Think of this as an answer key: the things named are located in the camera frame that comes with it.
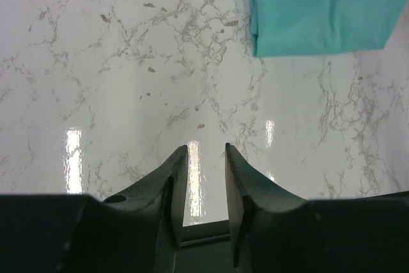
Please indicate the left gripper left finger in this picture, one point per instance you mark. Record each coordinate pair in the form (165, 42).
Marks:
(135, 230)

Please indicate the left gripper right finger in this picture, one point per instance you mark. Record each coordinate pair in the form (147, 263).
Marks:
(273, 230)

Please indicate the teal t shirt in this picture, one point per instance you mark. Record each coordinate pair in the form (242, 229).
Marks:
(321, 27)

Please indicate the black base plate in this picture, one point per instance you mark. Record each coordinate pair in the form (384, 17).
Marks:
(205, 248)

